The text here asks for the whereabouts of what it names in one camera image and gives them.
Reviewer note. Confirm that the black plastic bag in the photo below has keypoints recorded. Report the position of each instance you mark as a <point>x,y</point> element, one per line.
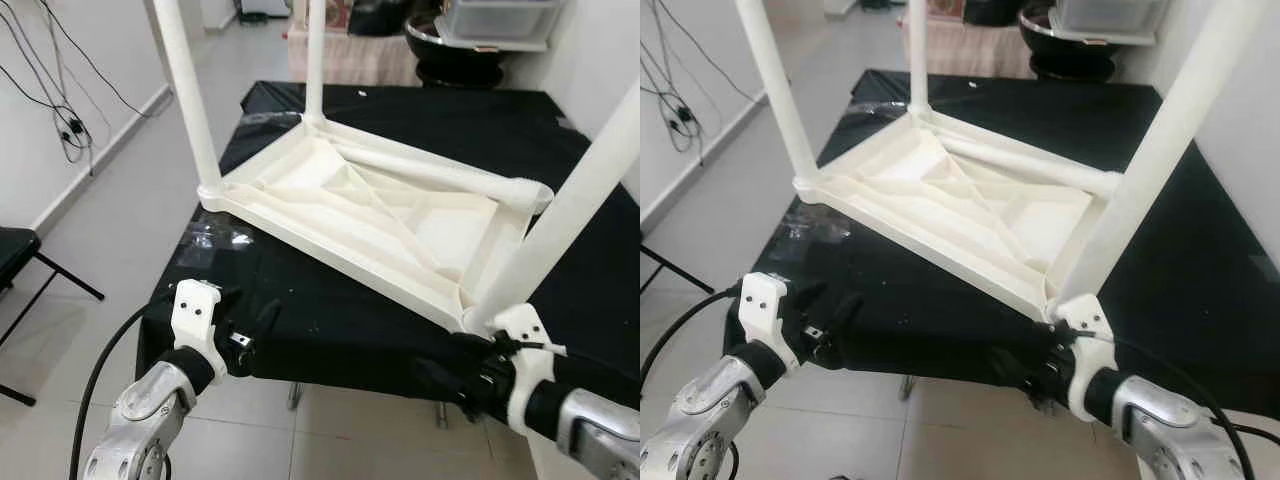
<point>990,10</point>
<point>390,15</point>

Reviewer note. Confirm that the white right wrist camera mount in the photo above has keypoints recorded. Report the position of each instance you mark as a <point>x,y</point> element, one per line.
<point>1085,330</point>
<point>525,340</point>

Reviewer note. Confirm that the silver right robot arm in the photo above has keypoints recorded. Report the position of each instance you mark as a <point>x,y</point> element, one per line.
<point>590,430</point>
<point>1160,430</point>

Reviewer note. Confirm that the black tablecloth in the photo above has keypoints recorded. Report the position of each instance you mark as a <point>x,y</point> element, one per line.
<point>330,330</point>
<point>930,320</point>

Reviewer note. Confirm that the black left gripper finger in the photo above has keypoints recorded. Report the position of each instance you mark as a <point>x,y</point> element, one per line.
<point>846,316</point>
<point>267,322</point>
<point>230,297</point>
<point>810,293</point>

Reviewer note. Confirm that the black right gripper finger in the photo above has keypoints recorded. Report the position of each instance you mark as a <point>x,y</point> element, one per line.
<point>470,342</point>
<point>1050,329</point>
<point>445,382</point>
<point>1015,370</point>

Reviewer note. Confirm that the black power adapter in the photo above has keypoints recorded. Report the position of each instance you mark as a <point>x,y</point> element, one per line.
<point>685,115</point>
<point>72,128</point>

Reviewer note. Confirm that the beige woven rug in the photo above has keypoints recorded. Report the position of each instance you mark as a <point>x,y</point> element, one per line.
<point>980,50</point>
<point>360,60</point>

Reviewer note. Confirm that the long clear tape strip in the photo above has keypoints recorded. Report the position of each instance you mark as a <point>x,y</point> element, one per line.
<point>270,116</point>
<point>878,105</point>

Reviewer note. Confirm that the red printed cardboard box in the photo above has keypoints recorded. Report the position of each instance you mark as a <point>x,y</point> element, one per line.
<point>340,15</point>
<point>945,8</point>

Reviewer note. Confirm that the cross-shaped clear tape patch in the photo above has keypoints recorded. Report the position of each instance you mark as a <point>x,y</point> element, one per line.
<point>820,230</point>
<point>215,240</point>

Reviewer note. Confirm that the black round basin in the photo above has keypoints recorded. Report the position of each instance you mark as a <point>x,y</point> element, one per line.
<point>1065,55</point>
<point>450,60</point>

